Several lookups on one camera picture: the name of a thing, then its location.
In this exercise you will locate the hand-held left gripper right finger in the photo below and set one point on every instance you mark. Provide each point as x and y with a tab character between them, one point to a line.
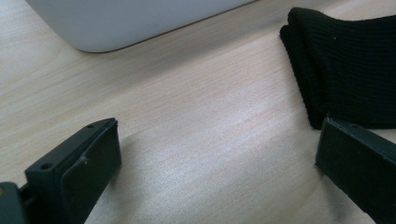
358	165

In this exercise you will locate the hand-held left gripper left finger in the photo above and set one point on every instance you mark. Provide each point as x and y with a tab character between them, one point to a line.
62	180

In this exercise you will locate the black knitted cloth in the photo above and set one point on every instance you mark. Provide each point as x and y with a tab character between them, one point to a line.
348	68

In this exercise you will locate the white divided organizer box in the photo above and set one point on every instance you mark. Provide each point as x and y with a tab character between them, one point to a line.
124	21

